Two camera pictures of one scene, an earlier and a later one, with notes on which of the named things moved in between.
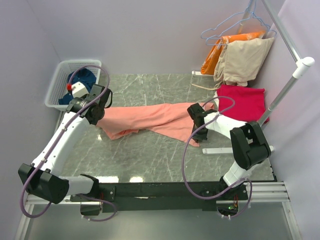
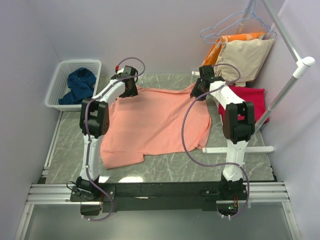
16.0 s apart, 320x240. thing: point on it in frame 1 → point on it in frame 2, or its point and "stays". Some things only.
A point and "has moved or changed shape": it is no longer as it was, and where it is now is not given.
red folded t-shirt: (249, 105) stays
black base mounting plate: (164, 197) stays
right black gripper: (199, 138) → (194, 93)
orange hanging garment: (210, 63) stays
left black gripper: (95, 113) → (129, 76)
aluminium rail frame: (269, 192) stays
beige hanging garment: (239, 62) stays
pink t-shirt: (171, 119) has moved or changed shape
